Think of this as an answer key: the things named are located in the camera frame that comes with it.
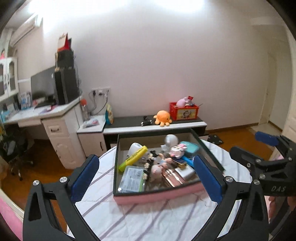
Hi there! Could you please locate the yellow highlighter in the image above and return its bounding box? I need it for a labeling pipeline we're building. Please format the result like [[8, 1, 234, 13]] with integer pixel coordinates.
[[118, 146, 148, 172]]

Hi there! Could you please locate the black computer tower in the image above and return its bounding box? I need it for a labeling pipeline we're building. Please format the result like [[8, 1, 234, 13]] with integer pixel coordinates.
[[54, 68, 79, 105]]

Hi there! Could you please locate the black computer monitor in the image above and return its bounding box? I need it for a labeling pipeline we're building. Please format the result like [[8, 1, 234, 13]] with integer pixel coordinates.
[[31, 66, 55, 100]]

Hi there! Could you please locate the snack bag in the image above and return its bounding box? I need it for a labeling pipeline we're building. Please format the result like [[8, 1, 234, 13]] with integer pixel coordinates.
[[105, 103, 114, 125]]

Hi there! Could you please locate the pink black storage box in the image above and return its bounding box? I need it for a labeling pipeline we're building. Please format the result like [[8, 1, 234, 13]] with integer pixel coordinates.
[[113, 128, 224, 204]]

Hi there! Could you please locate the white glass cabinet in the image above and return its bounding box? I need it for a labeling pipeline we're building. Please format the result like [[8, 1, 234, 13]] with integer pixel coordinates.
[[0, 57, 19, 101]]

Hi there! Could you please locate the teal egg case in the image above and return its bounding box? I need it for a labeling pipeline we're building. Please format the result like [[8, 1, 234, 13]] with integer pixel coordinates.
[[180, 141, 200, 158]]

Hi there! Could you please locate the red toy crate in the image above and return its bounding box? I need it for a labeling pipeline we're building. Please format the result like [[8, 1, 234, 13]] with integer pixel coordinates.
[[169, 102, 199, 121]]

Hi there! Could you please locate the green card case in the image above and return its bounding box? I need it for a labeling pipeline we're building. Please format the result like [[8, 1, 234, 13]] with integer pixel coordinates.
[[117, 166, 145, 193]]

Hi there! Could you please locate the pink pig doll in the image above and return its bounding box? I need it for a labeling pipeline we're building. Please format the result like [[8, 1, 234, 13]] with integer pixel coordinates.
[[150, 158, 171, 182]]

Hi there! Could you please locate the orange octopus plush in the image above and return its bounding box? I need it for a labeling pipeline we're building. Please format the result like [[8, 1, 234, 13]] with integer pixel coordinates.
[[154, 110, 172, 127]]

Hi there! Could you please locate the striped white table cloth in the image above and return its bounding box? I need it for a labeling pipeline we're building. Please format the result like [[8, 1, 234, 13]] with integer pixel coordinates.
[[75, 147, 217, 240]]

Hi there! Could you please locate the white plug adapter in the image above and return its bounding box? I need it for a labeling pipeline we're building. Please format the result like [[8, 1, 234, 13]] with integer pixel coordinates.
[[127, 143, 145, 159]]

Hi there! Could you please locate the white usb charger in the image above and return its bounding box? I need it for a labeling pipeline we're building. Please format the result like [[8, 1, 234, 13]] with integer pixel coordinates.
[[175, 165, 196, 181]]

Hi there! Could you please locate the black floor scale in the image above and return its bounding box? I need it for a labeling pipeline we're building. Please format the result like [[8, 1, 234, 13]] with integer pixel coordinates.
[[207, 134, 224, 146]]

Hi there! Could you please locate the white desk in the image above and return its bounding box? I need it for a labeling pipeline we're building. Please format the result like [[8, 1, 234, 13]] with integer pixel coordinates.
[[4, 98, 86, 169]]

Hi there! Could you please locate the black subwoofer speaker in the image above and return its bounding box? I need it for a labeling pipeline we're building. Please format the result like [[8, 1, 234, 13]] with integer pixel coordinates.
[[55, 50, 74, 68]]

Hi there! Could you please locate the white air conditioner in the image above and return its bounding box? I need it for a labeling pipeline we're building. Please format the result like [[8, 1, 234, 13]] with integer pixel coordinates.
[[10, 15, 43, 47]]

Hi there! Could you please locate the rose gold box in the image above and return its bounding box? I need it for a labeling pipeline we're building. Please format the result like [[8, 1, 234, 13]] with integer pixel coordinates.
[[162, 169, 185, 188]]

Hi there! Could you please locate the red capped bottle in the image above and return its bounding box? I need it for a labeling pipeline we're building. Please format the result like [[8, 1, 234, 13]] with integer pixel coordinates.
[[80, 98, 89, 121]]

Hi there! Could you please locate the white robot figurine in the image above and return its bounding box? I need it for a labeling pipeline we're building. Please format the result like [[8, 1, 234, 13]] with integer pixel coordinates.
[[161, 134, 179, 153]]

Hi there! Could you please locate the pink plush in crate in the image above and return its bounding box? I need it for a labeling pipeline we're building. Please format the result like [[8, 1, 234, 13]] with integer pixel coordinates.
[[176, 97, 188, 108]]

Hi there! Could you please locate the black office chair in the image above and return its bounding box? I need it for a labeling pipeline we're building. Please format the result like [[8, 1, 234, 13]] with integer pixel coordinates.
[[1, 129, 35, 181]]

